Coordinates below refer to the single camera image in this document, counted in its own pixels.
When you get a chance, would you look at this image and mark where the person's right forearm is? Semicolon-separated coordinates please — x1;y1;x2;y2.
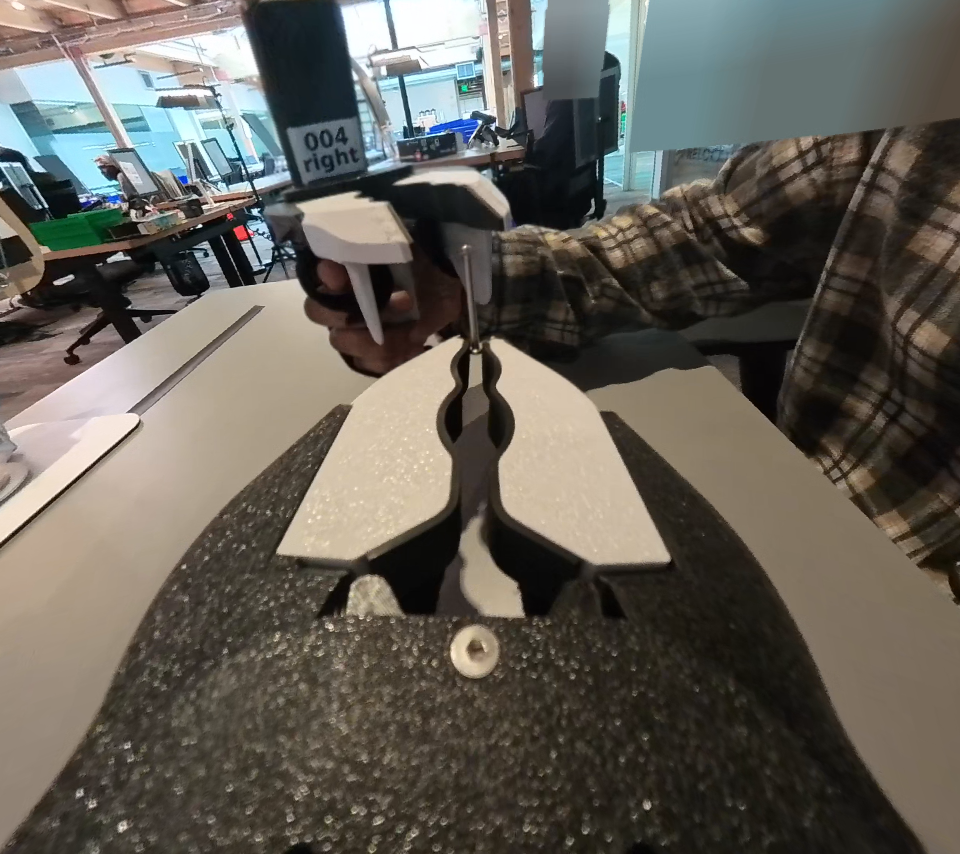
476;127;890;364

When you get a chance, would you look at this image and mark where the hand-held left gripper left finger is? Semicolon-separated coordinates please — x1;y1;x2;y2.
275;337;472;615

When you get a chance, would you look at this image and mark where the wooden office desk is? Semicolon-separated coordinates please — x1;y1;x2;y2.
0;194;260;289

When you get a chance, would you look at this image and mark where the white curved banner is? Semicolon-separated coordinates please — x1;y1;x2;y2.
351;55;393;154

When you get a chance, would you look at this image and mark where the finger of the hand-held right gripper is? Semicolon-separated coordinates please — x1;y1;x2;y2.
390;166;513;233
262;198;415;264

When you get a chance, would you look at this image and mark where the black office chair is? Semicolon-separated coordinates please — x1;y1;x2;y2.
63;250;207;364

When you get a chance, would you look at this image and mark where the stack of green bins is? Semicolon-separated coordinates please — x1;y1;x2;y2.
30;208;125;251

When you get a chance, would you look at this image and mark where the instruction board on white stand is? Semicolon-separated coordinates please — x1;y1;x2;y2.
0;194;141;546

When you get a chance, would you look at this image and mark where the long metal bolt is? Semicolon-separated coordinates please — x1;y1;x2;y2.
459;245;485;353

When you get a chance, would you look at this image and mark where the person's right hand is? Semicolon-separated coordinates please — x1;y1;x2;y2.
303;254;470;377

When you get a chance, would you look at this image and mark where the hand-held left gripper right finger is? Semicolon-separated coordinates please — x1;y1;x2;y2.
482;337;674;617

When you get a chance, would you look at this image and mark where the black tripod light stand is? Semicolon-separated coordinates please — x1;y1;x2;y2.
153;82;297;281

